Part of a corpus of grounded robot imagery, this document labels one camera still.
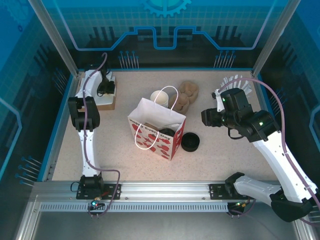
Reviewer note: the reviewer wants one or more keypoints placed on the stack of pulp cup carriers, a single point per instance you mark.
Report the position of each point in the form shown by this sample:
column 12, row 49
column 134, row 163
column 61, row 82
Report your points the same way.
column 187, row 95

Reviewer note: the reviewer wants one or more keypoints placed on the brown pulp cup carrier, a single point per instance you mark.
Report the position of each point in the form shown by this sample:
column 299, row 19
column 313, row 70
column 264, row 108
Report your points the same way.
column 148, row 126

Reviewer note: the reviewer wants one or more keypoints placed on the red white paper gift bag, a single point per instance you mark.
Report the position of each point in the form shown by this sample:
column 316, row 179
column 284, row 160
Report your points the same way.
column 155, row 145

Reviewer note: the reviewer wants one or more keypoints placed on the black plastic cup lid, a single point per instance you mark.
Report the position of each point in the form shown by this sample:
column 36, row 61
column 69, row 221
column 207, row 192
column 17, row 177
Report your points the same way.
column 167, row 132

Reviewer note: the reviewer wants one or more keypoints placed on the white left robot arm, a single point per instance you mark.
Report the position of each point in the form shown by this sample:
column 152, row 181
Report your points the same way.
column 87, row 150

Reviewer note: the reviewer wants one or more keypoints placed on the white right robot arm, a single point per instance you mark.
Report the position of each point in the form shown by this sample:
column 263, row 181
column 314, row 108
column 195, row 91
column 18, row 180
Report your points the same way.
column 275, row 155

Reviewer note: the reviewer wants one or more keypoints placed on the stack of white napkins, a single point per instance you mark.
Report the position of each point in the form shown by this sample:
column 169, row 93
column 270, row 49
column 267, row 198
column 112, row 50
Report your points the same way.
column 106, row 100

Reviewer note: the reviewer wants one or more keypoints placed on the stack of white paper cups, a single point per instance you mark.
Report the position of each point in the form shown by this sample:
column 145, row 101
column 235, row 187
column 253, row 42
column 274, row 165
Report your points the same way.
column 160, row 96

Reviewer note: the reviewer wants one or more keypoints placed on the stack of black cup lids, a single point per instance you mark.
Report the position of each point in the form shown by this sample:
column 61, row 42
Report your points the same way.
column 190, row 142

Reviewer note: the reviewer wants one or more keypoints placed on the connector plug with LED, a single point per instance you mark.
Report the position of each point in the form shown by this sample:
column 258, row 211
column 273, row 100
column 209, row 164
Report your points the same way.
column 241, row 203
column 96, row 204

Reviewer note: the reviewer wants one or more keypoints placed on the aluminium frame post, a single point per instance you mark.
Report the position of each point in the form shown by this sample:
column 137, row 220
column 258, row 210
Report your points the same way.
column 53, row 37
column 275, row 37

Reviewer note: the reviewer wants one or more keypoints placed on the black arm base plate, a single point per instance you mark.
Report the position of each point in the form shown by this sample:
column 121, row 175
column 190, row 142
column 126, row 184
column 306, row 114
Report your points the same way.
column 112, row 191
column 216, row 191

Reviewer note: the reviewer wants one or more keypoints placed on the aluminium mounting rail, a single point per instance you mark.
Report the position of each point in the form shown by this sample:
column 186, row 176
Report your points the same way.
column 162, row 190

